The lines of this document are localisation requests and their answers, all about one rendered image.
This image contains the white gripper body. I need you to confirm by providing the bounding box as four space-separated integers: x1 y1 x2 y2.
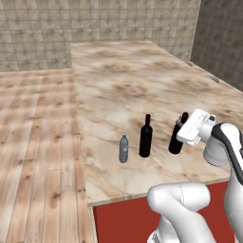
176 108 212 146

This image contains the red counter cabinet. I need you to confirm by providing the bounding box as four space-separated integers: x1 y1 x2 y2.
92 180 236 243

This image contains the black wine bottle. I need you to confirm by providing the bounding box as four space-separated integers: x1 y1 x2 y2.
168 111 190 156
139 113 154 159

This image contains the clear plastic water bottle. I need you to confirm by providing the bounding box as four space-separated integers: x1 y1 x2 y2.
119 134 130 164

